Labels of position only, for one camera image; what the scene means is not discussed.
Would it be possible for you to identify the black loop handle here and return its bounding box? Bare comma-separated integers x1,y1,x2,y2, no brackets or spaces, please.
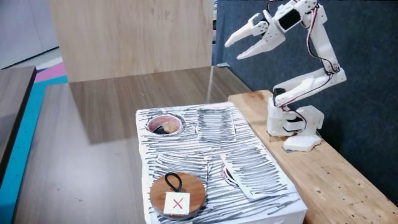
164,172,183,193

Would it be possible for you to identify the striped paper sheet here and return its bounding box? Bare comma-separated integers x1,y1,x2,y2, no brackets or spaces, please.
219,146,298,200
196,107,238,144

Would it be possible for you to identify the paper label with red cross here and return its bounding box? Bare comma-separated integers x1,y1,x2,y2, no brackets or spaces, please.
163,191,191,216

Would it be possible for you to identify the round wooden lid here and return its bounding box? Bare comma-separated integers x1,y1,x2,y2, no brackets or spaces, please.
149,172,208,220

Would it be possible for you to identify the light wooden beam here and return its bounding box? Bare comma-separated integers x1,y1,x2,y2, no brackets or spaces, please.
228,89,398,224

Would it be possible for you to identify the grey felt partition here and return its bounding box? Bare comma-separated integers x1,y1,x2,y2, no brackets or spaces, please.
211,0,398,206

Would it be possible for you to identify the light wooden board panel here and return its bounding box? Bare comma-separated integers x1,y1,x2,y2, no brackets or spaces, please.
48,0,215,83

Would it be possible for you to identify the white box with black stripes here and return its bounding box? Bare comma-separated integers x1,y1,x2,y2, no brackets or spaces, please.
135,101,308,224

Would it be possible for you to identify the dark wooden side table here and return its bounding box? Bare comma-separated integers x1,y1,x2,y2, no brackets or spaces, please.
0,65,37,187

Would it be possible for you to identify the brown debris lump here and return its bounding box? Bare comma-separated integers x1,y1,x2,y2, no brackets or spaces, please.
162,121,177,134

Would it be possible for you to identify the red lined cup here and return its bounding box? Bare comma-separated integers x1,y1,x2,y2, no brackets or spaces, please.
146,114,184,136

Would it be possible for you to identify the red black servo cable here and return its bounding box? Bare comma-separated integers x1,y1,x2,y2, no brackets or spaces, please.
266,0,340,131

